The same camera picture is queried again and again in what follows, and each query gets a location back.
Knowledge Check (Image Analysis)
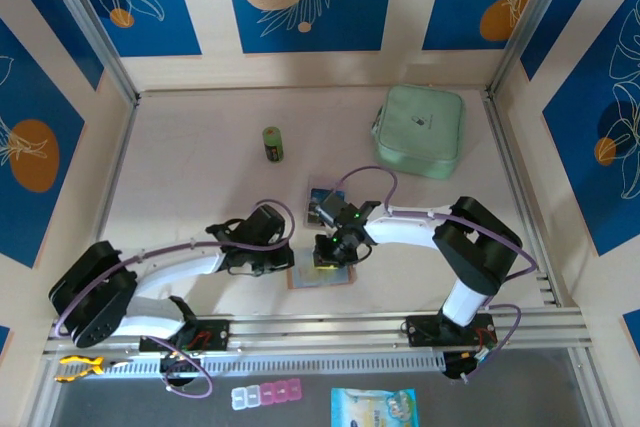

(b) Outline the green can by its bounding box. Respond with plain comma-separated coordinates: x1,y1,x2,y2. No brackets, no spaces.
261,125,287,164

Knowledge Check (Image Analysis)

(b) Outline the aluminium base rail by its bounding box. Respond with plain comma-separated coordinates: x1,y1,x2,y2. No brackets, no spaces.
42,310,596,359

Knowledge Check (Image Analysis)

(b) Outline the white pink pill organizer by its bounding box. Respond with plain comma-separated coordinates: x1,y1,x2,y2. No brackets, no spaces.
230,377,304,412

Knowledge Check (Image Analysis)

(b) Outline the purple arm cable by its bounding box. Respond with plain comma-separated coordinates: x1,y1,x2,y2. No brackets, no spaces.
334,165,539,383
54,199,297,401

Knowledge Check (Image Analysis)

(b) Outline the slotted grey cable duct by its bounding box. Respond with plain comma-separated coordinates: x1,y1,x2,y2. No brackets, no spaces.
107,351,447,376

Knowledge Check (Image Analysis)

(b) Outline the aluminium frame post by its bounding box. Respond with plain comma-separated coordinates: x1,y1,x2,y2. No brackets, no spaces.
37,0,140,104
487,0,581,98

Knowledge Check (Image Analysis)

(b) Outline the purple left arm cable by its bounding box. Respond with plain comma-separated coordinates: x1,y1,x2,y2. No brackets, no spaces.
54,199,297,401

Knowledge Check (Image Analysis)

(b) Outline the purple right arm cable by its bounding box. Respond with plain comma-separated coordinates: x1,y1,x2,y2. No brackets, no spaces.
334,165,539,383

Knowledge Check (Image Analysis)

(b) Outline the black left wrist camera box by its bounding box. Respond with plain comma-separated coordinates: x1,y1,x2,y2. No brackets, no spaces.
244,205,286,246

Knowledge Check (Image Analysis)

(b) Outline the aluminium table edge bar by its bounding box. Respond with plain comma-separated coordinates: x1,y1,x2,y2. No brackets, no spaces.
483,89,564,309
92,96,140,273

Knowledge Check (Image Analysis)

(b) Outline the mint green zipper pouch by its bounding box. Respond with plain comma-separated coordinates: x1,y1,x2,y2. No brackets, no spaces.
370,84,467,181

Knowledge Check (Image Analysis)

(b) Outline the light blue snack packet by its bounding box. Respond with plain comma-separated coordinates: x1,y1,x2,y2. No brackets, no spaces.
330,386,419,427

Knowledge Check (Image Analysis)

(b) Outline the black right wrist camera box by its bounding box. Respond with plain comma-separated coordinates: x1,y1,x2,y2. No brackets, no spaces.
317,195,354,226

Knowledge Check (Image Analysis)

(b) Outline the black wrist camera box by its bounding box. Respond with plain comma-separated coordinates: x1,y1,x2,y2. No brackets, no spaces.
244,205,286,246
317,195,354,226

